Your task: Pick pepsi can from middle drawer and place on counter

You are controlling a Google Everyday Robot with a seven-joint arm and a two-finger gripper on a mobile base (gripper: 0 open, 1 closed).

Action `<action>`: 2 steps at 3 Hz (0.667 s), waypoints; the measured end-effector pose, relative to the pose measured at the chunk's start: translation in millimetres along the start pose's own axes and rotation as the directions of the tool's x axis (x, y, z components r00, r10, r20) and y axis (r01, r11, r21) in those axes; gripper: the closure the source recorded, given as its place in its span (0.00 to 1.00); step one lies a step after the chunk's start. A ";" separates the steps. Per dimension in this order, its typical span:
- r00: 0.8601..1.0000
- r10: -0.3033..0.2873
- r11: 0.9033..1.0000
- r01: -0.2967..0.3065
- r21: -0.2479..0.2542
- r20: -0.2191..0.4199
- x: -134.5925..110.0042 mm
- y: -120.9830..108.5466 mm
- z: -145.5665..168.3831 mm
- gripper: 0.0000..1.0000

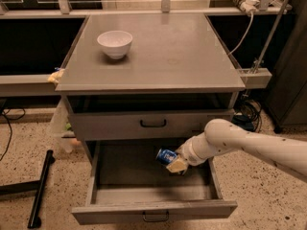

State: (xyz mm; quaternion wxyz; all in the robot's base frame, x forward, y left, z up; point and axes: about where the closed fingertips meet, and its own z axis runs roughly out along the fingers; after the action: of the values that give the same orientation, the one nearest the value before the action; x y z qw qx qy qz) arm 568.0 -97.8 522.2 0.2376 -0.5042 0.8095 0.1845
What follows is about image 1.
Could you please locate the white power cable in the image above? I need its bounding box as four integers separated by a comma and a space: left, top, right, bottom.
227, 11, 255, 57

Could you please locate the black cable bundle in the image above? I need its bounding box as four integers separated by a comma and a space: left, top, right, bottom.
231, 99, 263, 133

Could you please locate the black floor cable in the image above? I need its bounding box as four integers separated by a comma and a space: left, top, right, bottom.
0, 107, 27, 162

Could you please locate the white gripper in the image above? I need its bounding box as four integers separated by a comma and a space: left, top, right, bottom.
166, 139, 205, 173

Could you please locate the grey drawer cabinet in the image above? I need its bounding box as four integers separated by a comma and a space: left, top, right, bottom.
55, 12, 247, 165

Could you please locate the black metal stand base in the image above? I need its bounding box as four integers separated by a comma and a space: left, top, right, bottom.
0, 149, 56, 229

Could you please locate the black top drawer handle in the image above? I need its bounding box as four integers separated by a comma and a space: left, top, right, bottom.
139, 119, 167, 128

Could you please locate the open grey middle drawer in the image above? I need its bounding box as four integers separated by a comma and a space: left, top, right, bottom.
72, 139, 237, 224

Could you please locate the grey top drawer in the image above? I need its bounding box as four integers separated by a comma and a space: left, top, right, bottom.
67, 94, 234, 141

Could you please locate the black drawer handle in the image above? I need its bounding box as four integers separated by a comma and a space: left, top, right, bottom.
139, 119, 167, 128
142, 211, 169, 222

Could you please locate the dark grey cabinet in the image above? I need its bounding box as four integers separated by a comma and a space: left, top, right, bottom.
264, 0, 307, 133

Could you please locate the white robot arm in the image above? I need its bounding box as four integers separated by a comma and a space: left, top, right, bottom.
167, 119, 307, 182

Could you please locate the blue pepsi can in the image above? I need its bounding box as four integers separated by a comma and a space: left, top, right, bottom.
156, 149, 177, 165

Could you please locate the white power strip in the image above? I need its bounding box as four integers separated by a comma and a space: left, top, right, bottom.
232, 0, 259, 15

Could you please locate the clear plastic bag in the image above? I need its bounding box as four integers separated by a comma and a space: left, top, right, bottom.
48, 100, 75, 153

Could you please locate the black middle drawer handle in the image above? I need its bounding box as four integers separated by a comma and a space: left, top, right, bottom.
142, 211, 169, 222

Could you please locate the white ceramic bowl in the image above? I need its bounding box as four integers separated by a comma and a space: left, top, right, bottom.
97, 31, 133, 59

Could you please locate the thin metal pole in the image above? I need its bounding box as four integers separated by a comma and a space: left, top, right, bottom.
249, 0, 289, 74

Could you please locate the grey metal rail frame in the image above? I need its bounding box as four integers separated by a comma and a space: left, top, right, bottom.
0, 0, 294, 98

